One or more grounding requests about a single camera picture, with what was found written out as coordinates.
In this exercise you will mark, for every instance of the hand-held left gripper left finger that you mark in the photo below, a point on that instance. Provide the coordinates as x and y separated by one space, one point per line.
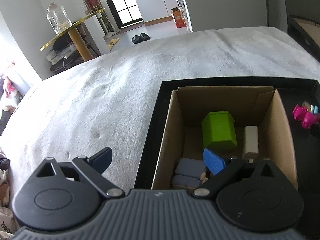
102 158

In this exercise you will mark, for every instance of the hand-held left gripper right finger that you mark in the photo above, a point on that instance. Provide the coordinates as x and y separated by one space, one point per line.
213 162

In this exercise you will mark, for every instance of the small brown-haired figurine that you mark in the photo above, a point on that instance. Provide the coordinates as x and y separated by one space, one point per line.
204 176

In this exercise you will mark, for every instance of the grey plastic block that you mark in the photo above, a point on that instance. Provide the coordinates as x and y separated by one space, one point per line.
188 172

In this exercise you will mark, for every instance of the green plastic block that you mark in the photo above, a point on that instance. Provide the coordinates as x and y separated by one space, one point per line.
220 132

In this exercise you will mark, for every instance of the white charger plug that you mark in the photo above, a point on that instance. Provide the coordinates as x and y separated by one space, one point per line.
250 140

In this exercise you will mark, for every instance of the black tray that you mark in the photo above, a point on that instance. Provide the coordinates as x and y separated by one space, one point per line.
150 140

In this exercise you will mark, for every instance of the brown cardboard box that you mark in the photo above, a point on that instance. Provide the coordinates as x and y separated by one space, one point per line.
275 135

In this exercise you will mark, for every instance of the pink toy figure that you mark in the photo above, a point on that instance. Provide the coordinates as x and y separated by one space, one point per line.
306 116

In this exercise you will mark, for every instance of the yellow slippers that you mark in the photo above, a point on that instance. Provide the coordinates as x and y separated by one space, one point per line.
113 43

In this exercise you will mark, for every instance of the pink and white plush toy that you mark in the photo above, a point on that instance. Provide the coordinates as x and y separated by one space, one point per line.
8 90

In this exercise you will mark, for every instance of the pair of black slippers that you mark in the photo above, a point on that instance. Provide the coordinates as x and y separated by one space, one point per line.
140 38

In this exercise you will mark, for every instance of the yellow round table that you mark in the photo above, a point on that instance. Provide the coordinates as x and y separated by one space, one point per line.
75 33

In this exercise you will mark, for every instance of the brown door mat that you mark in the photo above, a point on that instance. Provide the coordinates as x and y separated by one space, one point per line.
130 28

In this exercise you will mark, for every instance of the clear glass jar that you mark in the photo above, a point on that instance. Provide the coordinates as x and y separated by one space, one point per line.
59 20

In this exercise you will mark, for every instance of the orange cardboard box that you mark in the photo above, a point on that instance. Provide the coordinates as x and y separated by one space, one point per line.
178 18

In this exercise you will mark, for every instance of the red box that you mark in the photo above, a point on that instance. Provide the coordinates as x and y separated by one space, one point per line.
92 3

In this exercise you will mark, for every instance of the black framed glass door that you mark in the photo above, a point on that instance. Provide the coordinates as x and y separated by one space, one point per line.
120 2

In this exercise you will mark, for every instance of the large black tray box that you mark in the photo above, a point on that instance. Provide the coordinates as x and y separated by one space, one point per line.
306 33

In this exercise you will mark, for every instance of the white kitchen cabinet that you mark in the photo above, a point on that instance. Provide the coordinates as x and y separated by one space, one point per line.
155 2

